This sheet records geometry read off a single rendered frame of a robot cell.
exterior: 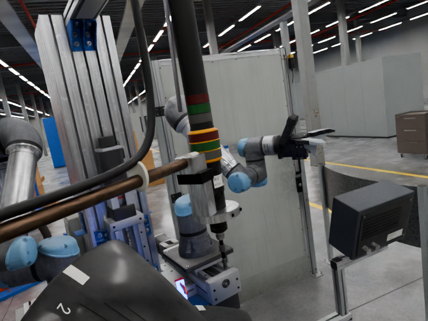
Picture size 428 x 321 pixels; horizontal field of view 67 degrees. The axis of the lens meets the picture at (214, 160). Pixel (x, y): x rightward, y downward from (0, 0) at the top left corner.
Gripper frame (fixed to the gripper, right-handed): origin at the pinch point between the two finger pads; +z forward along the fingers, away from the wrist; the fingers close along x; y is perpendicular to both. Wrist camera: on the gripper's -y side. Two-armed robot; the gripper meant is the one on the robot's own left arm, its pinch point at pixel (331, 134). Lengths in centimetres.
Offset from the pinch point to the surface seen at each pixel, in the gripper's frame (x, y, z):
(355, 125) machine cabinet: -948, 239, -136
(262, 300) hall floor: -80, 158, -90
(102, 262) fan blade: 86, -7, -15
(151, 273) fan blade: 81, -3, -11
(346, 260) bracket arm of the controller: 15.7, 38.8, 2.8
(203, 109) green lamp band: 74, -25, 0
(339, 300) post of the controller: 20, 52, 0
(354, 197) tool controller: 6.4, 20.4, 6.0
